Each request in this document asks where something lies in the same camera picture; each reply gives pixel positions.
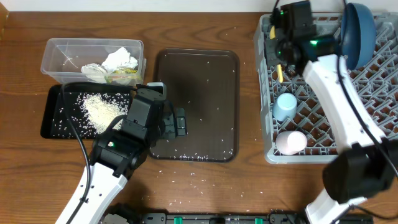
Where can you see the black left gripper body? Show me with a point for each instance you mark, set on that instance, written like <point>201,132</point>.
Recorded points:
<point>179,122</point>

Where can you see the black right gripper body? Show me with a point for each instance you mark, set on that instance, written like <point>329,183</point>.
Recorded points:
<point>270,52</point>

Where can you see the yellow plastic spoon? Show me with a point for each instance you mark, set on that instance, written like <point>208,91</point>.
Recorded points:
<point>278,67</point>

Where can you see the yellow green snack wrapper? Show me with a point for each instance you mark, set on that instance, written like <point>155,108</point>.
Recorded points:
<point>124,76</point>

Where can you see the small light blue cup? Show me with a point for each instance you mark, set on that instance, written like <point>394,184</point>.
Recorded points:
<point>285,107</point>

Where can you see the pile of white rice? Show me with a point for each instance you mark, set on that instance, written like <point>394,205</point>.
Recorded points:
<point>91,113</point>

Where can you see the white paper napkin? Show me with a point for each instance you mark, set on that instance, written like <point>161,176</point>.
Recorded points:
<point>119,59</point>

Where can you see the grey paper ball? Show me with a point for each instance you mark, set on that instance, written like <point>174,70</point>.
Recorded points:
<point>95,72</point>

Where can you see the dark blue plate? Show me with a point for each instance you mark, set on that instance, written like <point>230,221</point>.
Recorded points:
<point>358,34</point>

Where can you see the pink plastic cup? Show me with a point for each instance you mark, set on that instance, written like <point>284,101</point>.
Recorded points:
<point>290,142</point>

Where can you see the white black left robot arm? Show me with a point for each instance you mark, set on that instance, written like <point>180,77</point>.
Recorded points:
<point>120,150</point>

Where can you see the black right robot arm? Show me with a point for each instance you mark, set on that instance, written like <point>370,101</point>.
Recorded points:
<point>366,162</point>

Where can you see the grey dishwasher rack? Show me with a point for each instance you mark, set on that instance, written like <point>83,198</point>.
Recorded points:
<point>376,84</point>

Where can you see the black waste tray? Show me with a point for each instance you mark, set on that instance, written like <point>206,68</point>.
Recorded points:
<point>83,88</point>

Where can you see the clear plastic waste bin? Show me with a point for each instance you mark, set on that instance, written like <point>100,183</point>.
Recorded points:
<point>63,58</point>

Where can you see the dark brown serving tray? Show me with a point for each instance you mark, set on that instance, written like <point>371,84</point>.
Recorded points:
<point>205,83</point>

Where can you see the black rail at table edge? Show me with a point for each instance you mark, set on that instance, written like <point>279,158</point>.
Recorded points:
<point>122,213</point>

